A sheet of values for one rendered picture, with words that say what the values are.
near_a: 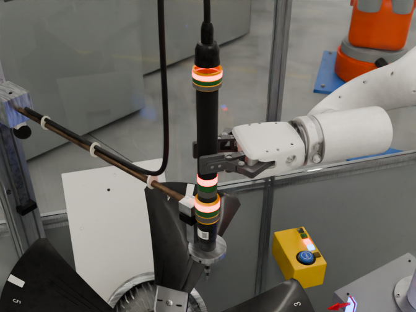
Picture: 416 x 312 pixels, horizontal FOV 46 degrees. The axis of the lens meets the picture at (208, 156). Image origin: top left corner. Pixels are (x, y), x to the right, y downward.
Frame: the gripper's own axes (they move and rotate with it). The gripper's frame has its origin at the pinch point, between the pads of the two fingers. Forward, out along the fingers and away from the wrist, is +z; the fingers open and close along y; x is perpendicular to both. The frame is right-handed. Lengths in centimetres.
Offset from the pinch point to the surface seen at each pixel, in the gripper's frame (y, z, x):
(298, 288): 7, -24, -47
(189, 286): 4.7, 2.6, -35.9
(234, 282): 71, -32, -118
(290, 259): 26, -32, -58
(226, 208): 12.8, -7.6, -23.4
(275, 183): 71, -46, -68
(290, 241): 32, -34, -58
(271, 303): 5, -17, -47
